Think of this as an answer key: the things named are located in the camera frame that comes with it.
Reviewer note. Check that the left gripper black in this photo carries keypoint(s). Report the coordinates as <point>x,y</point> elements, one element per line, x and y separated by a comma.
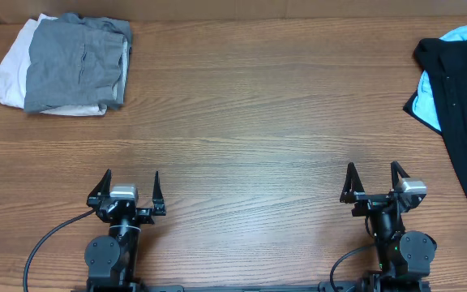
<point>146,216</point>

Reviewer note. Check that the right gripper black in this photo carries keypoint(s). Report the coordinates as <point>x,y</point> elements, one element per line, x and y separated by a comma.
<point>353,192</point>

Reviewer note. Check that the black polo shirt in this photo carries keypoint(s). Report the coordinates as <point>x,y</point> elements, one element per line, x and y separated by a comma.
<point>445,62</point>

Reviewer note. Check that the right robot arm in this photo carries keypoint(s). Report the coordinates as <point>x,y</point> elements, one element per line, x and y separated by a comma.
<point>404,256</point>

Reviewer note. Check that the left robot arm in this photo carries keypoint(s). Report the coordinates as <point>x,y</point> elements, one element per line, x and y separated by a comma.
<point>111,258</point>

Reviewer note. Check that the light blue shirt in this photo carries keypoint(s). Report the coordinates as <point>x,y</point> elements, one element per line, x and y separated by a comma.
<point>421,105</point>

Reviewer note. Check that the grey folded garment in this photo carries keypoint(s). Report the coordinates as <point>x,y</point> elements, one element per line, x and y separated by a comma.
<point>78,61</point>

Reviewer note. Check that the white folded garment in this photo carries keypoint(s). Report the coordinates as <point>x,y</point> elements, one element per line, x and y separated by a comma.
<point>13,72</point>

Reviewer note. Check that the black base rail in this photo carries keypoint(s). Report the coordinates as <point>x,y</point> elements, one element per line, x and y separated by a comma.
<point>323,286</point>

